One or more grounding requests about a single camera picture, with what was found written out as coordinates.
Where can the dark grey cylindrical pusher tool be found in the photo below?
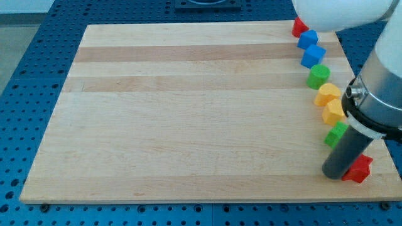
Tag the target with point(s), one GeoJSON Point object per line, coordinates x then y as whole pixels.
{"type": "Point", "coordinates": [350, 146]}

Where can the red star block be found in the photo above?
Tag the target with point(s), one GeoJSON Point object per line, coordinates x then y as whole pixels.
{"type": "Point", "coordinates": [359, 170]}

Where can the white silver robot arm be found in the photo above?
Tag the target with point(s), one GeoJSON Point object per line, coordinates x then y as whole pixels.
{"type": "Point", "coordinates": [372, 101]}

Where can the green star block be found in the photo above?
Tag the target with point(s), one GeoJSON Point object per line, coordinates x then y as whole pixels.
{"type": "Point", "coordinates": [335, 134]}

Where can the yellow pentagon block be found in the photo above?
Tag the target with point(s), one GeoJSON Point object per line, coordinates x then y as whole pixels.
{"type": "Point", "coordinates": [333, 112]}

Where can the yellow heart block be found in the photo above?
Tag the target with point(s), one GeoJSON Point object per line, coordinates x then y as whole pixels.
{"type": "Point", "coordinates": [326, 93]}

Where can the green cylinder block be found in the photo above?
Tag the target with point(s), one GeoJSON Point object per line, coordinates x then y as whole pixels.
{"type": "Point", "coordinates": [318, 76]}

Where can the blue cube block lower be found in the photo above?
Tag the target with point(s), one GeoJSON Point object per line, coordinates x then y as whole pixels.
{"type": "Point", "coordinates": [313, 55]}

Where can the blue cube block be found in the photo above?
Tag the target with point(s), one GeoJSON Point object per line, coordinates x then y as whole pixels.
{"type": "Point", "coordinates": [313, 55]}
{"type": "Point", "coordinates": [307, 39]}

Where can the blue cube block upper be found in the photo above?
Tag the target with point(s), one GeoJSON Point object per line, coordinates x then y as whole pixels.
{"type": "Point", "coordinates": [307, 39]}

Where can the red block at top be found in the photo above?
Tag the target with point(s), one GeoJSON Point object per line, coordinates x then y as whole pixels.
{"type": "Point", "coordinates": [299, 27]}

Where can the light wooden board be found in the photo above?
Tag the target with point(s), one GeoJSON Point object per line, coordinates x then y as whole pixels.
{"type": "Point", "coordinates": [192, 113]}

